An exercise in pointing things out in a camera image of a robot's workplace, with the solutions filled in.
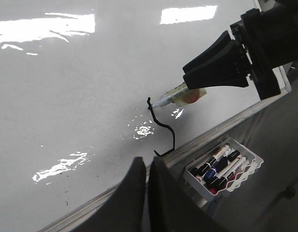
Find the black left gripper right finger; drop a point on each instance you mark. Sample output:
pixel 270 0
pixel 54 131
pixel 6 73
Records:
pixel 170 209

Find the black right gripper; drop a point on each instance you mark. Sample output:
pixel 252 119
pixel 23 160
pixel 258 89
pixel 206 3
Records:
pixel 271 39

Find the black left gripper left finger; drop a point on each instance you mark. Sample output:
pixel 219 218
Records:
pixel 123 211

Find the white marker with taped magnet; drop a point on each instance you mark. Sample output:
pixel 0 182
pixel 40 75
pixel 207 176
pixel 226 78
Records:
pixel 180 95

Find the white whiteboard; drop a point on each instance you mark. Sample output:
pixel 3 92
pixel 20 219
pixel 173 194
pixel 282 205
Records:
pixel 75 77

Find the red marker in tray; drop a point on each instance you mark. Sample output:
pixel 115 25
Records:
pixel 219 182

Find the white marker tray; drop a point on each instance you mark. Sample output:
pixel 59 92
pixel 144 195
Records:
pixel 252 164

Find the black white marker in tray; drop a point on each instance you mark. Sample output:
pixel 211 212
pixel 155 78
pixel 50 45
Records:
pixel 235 164

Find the blue marker in tray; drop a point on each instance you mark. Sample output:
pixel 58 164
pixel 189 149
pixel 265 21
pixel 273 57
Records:
pixel 221 164

